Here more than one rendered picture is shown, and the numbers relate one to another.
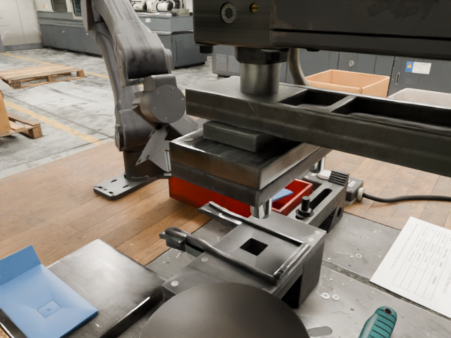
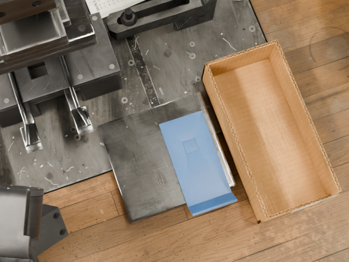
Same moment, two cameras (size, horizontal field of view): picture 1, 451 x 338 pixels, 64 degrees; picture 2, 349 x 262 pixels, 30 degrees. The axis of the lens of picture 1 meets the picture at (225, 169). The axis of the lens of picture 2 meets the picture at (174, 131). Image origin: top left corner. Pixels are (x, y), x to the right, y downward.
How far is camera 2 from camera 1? 0.89 m
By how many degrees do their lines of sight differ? 78
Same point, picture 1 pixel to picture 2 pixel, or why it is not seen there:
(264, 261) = not seen: hidden behind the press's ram
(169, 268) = (85, 157)
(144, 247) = (92, 200)
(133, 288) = (126, 133)
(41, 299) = (194, 159)
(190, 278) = (99, 65)
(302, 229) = not seen: outside the picture
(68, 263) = (166, 196)
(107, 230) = (115, 252)
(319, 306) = not seen: hidden behind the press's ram
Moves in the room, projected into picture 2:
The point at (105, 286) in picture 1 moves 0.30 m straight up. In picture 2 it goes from (146, 149) to (144, 87)
